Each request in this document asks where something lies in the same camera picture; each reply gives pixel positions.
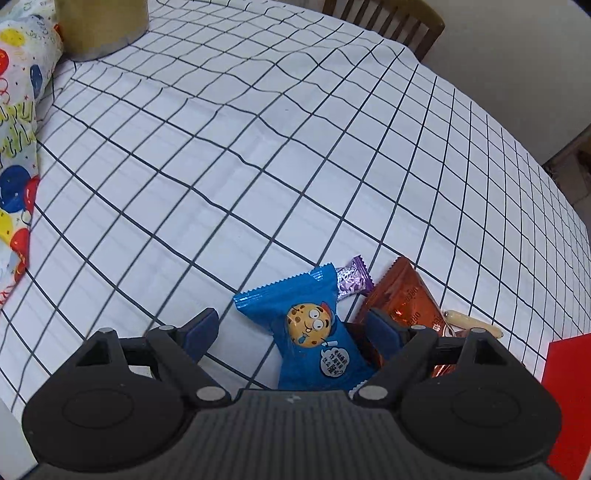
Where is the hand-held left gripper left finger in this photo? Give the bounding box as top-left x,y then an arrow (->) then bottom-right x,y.
60,308 -> 232,407

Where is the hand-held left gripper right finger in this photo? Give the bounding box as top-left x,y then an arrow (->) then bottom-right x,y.
353,308 -> 527,407

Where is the brown biscuit packet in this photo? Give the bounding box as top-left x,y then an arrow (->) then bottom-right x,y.
353,256 -> 462,379

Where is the purple candy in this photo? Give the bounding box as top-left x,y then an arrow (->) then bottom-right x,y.
336,256 -> 373,302

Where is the blue cookie packet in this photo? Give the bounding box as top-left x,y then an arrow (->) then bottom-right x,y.
232,263 -> 377,391

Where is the beige sausage stick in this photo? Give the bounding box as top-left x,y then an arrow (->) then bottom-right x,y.
441,309 -> 504,340

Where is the red cardboard box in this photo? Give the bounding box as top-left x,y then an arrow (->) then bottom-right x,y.
540,333 -> 591,480

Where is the black checked white tablecloth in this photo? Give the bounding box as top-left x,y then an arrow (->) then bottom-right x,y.
0,0 -> 591,407

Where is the balloon print gift bag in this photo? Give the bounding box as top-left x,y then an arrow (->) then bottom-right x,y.
0,14 -> 64,305

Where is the dark wooden chair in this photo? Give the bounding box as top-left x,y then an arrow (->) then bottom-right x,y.
322,0 -> 446,63

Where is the brown paper bag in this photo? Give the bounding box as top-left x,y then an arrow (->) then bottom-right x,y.
54,0 -> 149,62

